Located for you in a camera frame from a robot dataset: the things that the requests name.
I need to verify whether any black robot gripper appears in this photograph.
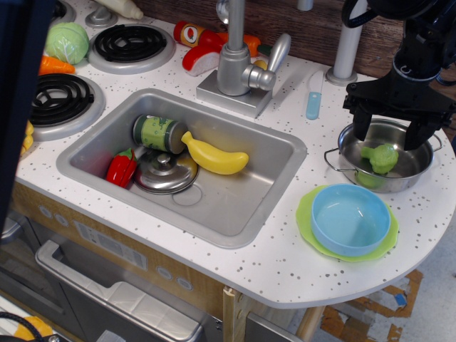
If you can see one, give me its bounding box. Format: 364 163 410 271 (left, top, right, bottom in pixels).
343 68 455 150

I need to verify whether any green toy broccoli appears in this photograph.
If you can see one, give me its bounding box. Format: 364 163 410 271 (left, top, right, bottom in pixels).
361 144 399 175

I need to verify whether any stainless steel pan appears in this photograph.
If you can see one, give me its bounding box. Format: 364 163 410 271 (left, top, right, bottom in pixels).
323 119 442 193

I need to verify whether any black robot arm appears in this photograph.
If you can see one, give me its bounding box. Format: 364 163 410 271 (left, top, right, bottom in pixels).
341 1 455 150

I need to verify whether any grey support pole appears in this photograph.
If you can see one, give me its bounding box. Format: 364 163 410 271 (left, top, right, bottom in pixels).
325 0 364 87

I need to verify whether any blue plastic bowl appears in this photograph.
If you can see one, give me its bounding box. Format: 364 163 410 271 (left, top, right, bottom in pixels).
311 184 391 257

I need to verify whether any green plastic plate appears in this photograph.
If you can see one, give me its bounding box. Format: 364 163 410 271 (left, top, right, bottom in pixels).
296 185 399 262

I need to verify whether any small yellow toy piece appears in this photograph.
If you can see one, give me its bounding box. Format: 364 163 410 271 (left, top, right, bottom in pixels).
254 60 268 70

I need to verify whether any silver toy faucet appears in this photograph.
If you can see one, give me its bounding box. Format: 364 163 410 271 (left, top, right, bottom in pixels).
196 0 291 118

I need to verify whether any silver sink basin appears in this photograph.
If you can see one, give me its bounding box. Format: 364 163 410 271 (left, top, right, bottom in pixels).
57 89 307 248

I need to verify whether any orange toy carrot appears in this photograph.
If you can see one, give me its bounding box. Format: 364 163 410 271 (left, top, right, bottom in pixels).
38 56 76 76
217 32 261 57

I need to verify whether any yellow toy banana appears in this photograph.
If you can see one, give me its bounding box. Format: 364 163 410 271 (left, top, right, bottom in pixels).
181 131 249 175

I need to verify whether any red white toy slice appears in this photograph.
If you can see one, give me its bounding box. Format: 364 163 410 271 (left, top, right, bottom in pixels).
182 45 222 76

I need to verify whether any red tomato toy can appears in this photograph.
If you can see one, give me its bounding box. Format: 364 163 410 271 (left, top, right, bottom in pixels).
173 21 205 48

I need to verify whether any steel pot lid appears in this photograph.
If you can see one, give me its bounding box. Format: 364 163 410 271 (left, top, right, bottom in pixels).
134 150 200 195

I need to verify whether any green toy can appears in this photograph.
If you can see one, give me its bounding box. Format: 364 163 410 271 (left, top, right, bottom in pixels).
133 115 188 154

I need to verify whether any back right black burner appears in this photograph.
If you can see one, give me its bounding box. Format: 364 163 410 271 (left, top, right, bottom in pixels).
88 24 176 75

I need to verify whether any black burner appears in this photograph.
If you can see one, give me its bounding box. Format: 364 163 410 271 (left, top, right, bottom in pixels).
51 0 76 26
88 24 176 75
30 73 105 142

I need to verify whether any red toy pepper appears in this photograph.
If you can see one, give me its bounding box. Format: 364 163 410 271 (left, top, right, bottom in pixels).
105 148 138 188

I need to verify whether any white toy bottle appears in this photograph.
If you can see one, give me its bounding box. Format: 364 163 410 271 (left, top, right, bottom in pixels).
95 0 144 20

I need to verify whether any front left black burner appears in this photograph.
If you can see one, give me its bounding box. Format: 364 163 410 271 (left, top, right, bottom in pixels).
30 73 105 142

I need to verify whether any green toy cabbage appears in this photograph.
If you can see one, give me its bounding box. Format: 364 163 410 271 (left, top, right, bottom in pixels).
44 22 90 65

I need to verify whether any back left black burner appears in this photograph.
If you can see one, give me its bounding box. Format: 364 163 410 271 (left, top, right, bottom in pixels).
51 0 76 26

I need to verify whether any yellow toy bell pepper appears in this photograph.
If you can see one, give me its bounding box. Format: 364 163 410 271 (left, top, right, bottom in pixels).
20 120 34 156

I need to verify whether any toy knife blue handle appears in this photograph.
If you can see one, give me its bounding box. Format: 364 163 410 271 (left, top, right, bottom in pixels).
306 71 324 120

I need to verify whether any silver oven door handle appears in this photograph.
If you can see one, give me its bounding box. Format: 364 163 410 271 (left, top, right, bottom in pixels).
35 241 204 341

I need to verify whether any yellow object with black cable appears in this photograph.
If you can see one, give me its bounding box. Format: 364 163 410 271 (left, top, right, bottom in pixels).
1 311 54 341

